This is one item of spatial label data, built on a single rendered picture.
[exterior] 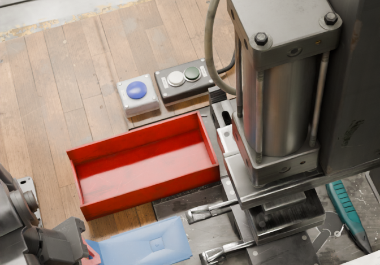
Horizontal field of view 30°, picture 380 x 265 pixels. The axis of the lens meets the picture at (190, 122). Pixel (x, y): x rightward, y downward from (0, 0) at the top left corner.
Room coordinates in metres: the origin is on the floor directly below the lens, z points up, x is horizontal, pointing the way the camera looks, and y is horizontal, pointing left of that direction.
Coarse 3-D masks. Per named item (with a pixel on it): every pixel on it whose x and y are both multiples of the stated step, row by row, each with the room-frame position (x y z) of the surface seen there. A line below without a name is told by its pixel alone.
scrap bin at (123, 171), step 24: (168, 120) 0.69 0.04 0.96; (192, 120) 0.69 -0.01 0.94; (96, 144) 0.66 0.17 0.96; (120, 144) 0.67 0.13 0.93; (144, 144) 0.67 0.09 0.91; (168, 144) 0.67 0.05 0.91; (192, 144) 0.66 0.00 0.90; (72, 168) 0.63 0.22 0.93; (96, 168) 0.64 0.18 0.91; (120, 168) 0.63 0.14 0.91; (144, 168) 0.62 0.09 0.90; (168, 168) 0.62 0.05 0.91; (192, 168) 0.61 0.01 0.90; (216, 168) 0.58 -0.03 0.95; (96, 192) 0.59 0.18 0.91; (120, 192) 0.58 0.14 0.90; (144, 192) 0.56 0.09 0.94; (168, 192) 0.56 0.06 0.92; (96, 216) 0.54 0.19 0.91
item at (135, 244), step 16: (160, 224) 0.47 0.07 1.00; (176, 224) 0.46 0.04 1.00; (112, 240) 0.45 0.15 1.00; (128, 240) 0.45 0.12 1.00; (144, 240) 0.44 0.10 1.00; (176, 240) 0.44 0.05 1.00; (112, 256) 0.43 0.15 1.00; (128, 256) 0.42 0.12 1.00; (144, 256) 0.42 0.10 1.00; (160, 256) 0.41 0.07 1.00; (176, 256) 0.41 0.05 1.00
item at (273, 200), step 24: (240, 168) 0.45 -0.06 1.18; (360, 168) 0.43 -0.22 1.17; (240, 192) 0.42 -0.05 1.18; (264, 192) 0.41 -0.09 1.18; (288, 192) 0.41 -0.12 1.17; (312, 192) 0.42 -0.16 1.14; (264, 216) 0.39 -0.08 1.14; (288, 216) 0.39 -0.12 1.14; (312, 216) 0.38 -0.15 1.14; (264, 240) 0.37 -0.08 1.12
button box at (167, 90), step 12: (204, 60) 0.83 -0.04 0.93; (156, 72) 0.82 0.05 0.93; (168, 72) 0.81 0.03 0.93; (204, 72) 0.80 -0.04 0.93; (168, 84) 0.79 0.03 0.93; (180, 84) 0.78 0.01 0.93; (192, 84) 0.78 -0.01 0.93; (204, 84) 0.77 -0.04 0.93; (168, 96) 0.76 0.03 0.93; (180, 96) 0.76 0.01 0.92; (192, 96) 0.77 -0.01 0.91
